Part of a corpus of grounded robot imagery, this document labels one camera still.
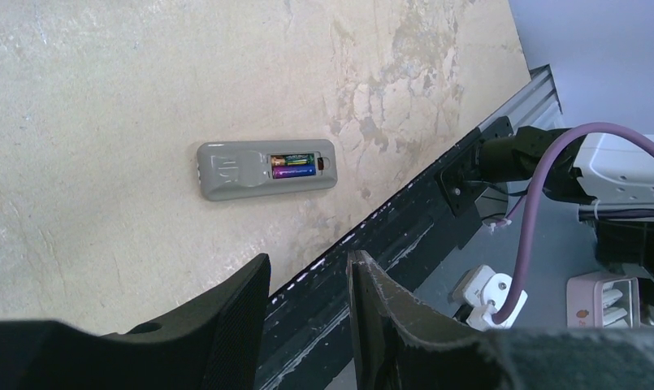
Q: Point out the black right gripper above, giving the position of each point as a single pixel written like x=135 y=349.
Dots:
x=625 y=243

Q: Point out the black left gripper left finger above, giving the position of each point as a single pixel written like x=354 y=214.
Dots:
x=210 y=342

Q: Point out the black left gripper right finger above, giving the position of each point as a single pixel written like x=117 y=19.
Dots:
x=401 y=343

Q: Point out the white remote control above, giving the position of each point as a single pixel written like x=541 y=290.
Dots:
x=229 y=170

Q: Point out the purple AAA battery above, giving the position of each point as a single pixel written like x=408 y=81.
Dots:
x=287 y=172

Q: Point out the black gold AAA battery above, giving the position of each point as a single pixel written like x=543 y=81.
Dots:
x=285 y=160

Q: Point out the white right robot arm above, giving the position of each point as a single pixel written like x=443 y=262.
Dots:
x=592 y=134

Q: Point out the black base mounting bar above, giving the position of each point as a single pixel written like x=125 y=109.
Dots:
x=306 y=340

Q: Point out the white power plug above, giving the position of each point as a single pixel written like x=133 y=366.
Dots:
x=478 y=287

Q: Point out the aluminium frame rail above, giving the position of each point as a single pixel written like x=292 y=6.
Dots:
x=537 y=104

